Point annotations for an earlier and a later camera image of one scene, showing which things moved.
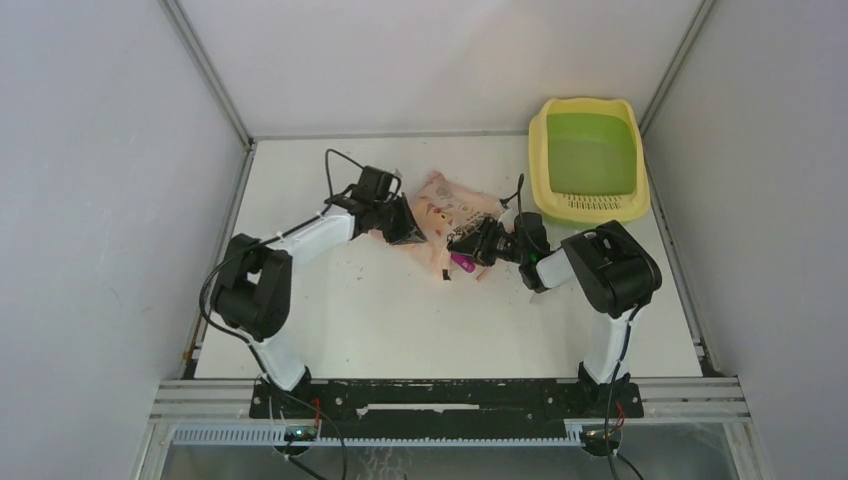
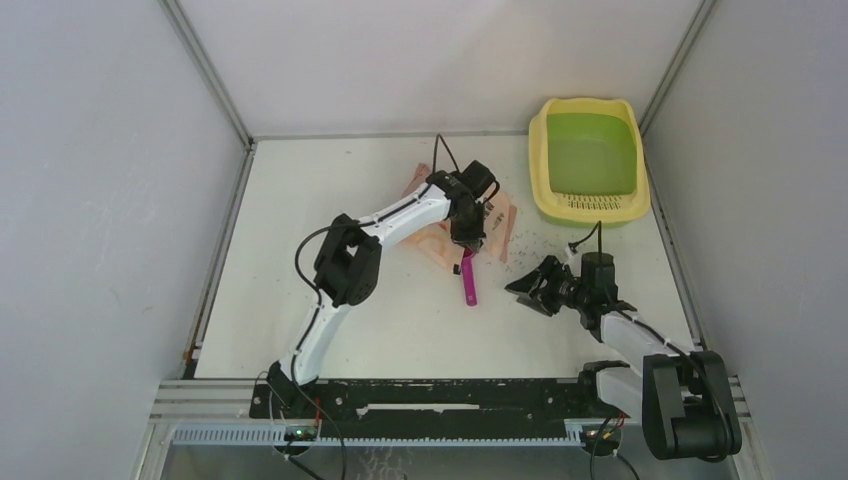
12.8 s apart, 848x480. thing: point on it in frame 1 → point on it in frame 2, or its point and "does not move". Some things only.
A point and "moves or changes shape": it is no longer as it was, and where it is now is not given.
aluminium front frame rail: (218, 412) does not move
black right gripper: (476, 244) → (552, 269)
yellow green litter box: (587, 160) does not move
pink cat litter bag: (440, 208) moves or changes shape
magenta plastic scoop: (464, 261) moves or changes shape
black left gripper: (408, 230) → (470, 238)
